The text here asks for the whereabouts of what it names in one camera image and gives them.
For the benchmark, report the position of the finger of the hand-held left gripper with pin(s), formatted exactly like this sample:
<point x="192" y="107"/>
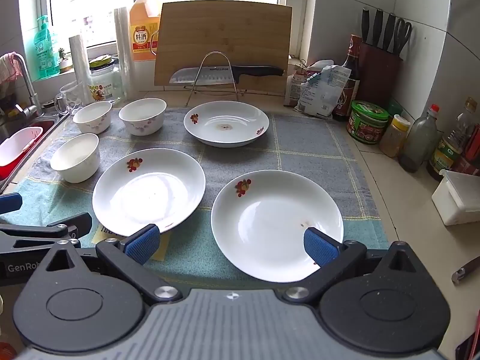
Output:
<point x="10" y="203"/>
<point x="71" y="225"/>

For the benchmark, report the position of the yellow paper sheet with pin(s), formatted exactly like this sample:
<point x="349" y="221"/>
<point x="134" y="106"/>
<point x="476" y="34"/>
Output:
<point x="103" y="234"/>

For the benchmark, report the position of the brown knife block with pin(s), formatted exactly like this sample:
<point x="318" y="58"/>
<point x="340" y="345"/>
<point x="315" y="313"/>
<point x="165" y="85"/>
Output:
<point x="378" y="71"/>

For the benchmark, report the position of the red plastic basin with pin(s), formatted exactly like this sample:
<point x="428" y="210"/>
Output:
<point x="4" y="172"/>

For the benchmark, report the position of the bamboo cutting board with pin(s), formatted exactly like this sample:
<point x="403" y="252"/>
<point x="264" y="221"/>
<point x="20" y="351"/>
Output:
<point x="225" y="33"/>

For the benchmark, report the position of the clipped white food bag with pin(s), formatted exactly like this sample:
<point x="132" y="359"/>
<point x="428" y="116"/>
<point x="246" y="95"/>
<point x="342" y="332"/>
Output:
<point x="294" y="86"/>

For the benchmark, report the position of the stainless steel sink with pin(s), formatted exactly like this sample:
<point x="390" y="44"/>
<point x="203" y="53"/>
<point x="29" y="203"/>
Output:
<point x="48" y="125"/>

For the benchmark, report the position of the small potted plant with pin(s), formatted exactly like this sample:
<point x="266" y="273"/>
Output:
<point x="64" y="63"/>

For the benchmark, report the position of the green dish soap bottle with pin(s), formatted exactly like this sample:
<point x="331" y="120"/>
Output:
<point x="45" y="52"/>

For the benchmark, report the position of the red-capped glass bottle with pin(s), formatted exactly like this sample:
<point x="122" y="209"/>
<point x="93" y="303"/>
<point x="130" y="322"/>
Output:
<point x="418" y="142"/>

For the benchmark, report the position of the metal faucet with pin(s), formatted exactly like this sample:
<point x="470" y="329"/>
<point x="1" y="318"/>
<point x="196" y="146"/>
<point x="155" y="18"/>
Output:
<point x="28" y="82"/>

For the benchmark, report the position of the clear plastic wrap roll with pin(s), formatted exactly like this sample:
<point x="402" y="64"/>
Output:
<point x="123" y="52"/>

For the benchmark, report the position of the stained white fruit-print plate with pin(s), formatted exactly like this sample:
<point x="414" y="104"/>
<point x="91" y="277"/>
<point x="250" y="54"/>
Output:
<point x="232" y="127"/>

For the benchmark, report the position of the white ceramic bowl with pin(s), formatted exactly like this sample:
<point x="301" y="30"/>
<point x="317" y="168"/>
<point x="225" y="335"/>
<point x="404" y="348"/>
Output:
<point x="93" y="118"/>
<point x="142" y="120"/>
<point x="75" y="161"/>

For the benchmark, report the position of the white plastic box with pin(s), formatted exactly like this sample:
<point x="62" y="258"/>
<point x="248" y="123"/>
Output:
<point x="457" y="198"/>

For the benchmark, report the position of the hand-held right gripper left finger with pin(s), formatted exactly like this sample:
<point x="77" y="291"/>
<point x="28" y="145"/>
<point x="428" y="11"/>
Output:
<point x="144" y="243"/>

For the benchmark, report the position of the white and blue food bag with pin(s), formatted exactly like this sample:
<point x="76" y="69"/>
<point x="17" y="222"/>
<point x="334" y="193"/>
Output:
<point x="322" y="90"/>

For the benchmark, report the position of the grey checked cloth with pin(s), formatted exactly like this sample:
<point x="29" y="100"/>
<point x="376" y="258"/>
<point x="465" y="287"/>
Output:
<point x="300" y="150"/>

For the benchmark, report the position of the clear glass mug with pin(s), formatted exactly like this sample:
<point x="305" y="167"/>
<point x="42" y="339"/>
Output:
<point x="73" y="99"/>

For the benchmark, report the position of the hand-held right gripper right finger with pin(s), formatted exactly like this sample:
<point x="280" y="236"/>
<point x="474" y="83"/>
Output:
<point x="320" y="247"/>

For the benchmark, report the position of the red packets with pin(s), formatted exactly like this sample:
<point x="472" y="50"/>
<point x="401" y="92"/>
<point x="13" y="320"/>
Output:
<point x="473" y="150"/>

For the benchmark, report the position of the pink cloth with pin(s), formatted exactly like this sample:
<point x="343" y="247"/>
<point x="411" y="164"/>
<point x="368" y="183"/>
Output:
<point x="8" y="67"/>

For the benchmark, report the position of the green-labelled oil bottle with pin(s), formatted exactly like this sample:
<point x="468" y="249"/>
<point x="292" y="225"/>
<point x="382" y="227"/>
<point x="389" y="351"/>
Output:
<point x="448" y="153"/>

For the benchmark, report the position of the dark soy sauce bottle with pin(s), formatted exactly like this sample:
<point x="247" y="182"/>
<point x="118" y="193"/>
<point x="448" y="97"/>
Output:
<point x="347" y="90"/>

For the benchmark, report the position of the orange cooking wine jug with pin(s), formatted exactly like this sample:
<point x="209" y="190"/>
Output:
<point x="144" y="18"/>

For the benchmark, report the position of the yellow-capped spice jar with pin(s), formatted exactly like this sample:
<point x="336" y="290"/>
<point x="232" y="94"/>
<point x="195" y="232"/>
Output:
<point x="393" y="137"/>

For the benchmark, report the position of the glass jar with green lid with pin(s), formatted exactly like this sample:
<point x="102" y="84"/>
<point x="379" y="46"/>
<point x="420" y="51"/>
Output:
<point x="105" y="84"/>

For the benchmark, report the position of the green-lidded sauce jar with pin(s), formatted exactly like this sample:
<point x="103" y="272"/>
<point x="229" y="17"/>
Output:
<point x="367" y="123"/>

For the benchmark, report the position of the black kitchen scissors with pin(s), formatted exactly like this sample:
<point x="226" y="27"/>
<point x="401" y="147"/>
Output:
<point x="403" y="32"/>

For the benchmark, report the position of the grey paper roll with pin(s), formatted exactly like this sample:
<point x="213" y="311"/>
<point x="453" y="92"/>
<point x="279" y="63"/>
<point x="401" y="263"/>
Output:
<point x="79" y="58"/>

